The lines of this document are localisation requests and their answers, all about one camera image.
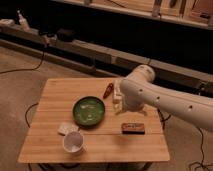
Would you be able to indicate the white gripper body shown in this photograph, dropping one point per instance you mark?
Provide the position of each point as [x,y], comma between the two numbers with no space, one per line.
[126,105]

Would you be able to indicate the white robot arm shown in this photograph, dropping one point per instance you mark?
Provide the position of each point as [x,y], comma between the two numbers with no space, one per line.
[138,89]

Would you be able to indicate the white tube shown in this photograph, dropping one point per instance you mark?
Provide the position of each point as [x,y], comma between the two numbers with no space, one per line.
[117,96]

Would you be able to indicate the brown rectangular box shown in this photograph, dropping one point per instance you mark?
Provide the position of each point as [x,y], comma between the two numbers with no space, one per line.
[132,128]

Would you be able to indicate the green round plate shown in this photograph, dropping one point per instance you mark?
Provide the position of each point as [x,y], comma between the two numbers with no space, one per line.
[88,111]

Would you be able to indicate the wooden table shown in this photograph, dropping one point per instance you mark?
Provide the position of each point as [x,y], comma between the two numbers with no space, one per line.
[102,144]

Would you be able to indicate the white paper cup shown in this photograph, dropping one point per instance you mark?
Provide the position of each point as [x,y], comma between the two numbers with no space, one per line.
[73,142]

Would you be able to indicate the black device on ledge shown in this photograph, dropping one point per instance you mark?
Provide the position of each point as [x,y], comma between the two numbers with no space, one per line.
[66,35]

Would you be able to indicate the white bottle on ledge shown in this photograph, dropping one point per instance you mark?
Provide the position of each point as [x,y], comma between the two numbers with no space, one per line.
[23,22]

